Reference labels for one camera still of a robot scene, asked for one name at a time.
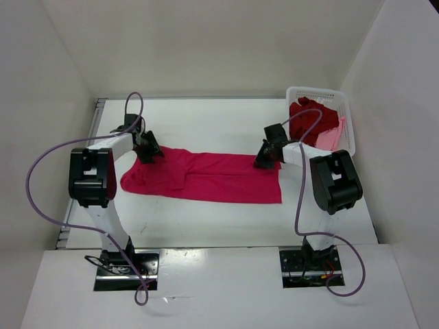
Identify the magenta t shirt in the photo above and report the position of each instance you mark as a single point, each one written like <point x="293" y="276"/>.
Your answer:
<point x="208" y="177"/>

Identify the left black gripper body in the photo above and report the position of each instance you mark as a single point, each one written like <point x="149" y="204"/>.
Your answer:
<point x="149" y="147"/>

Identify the dark red t shirt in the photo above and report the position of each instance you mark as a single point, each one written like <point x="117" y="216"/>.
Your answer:
<point x="306" y="117"/>

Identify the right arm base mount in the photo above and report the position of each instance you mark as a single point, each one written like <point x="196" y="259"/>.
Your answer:
<point x="296" y="272"/>

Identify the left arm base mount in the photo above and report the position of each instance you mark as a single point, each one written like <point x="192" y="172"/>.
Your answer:
<point x="114" y="273"/>

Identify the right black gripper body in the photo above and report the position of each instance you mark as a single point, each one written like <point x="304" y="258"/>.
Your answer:
<point x="265" y="157"/>

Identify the light pink t shirt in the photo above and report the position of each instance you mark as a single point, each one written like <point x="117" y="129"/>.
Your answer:
<point x="330" y="139"/>

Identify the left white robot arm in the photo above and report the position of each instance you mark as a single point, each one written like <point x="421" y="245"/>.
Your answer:
<point x="93" y="183"/>

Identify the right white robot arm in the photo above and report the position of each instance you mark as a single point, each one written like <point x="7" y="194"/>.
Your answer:
<point x="330" y="176"/>

